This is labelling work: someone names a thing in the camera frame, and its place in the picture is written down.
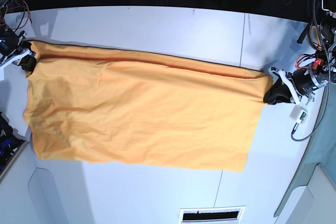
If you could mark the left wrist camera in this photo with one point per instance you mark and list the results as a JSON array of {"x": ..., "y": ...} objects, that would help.
[{"x": 298, "y": 114}]

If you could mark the bin with blue items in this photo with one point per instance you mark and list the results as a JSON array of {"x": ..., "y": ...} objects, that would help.
[{"x": 10, "y": 144}]

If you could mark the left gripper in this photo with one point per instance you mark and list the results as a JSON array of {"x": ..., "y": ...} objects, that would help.
[{"x": 291, "y": 87}]

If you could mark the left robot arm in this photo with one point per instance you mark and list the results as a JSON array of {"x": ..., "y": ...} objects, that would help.
[{"x": 320, "y": 32}]

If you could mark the yellow t-shirt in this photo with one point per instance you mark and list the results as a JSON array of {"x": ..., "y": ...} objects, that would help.
[{"x": 106, "y": 105}]

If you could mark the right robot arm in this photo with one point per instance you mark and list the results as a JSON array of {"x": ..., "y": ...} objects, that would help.
[{"x": 5, "y": 26}]

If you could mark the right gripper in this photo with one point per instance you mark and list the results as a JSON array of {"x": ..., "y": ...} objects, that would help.
[{"x": 14, "y": 50}]

